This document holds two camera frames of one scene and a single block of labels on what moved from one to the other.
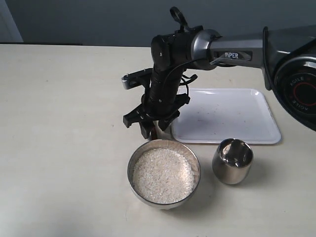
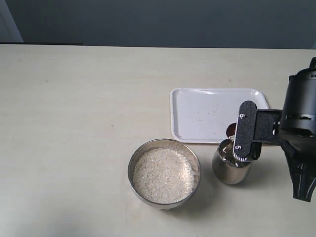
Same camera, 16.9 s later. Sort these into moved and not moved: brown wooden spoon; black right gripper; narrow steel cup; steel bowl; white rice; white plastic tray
Moved: black right gripper; brown wooden spoon
Not moved: white plastic tray; steel bowl; narrow steel cup; white rice
